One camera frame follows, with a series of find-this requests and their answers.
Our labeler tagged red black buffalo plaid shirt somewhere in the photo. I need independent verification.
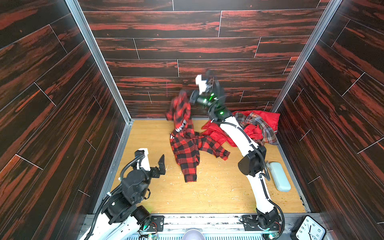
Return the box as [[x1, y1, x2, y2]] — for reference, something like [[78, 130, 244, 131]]
[[165, 91, 230, 183]]

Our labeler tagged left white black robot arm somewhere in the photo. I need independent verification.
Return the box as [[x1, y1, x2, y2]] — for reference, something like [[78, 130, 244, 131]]
[[79, 148, 166, 240]]

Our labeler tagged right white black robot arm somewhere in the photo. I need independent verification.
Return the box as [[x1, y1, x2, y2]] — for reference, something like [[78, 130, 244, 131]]
[[190, 71, 285, 236]]

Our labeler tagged red jacket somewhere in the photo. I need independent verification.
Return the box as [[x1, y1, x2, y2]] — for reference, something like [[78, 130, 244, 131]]
[[202, 110, 280, 147]]

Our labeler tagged grey red plaid shirt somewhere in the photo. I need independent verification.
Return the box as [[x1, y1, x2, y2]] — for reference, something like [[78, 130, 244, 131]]
[[235, 112, 278, 145]]

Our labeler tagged white round dome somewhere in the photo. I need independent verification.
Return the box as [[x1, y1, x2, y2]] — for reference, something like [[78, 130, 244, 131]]
[[182, 229, 206, 240]]

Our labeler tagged pale green case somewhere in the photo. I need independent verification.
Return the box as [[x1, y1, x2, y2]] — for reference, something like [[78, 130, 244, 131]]
[[267, 162, 291, 193]]

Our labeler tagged black analog clock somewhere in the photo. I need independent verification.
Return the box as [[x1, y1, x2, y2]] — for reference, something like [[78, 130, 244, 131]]
[[290, 215, 327, 240]]

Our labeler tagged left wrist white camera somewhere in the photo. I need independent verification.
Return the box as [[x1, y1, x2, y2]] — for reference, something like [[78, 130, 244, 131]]
[[138, 148, 151, 172]]

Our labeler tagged wrist white camera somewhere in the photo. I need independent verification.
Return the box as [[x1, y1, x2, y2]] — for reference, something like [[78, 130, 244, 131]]
[[195, 75, 211, 95], [138, 148, 151, 172]]

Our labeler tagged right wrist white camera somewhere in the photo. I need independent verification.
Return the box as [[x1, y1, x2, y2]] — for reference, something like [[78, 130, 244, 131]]
[[195, 75, 211, 95]]

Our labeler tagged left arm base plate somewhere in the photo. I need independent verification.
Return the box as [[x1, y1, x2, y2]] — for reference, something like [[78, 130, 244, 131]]
[[141, 215, 165, 233]]

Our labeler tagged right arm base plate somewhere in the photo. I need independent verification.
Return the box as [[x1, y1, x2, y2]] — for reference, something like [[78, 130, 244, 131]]
[[239, 215, 283, 232]]

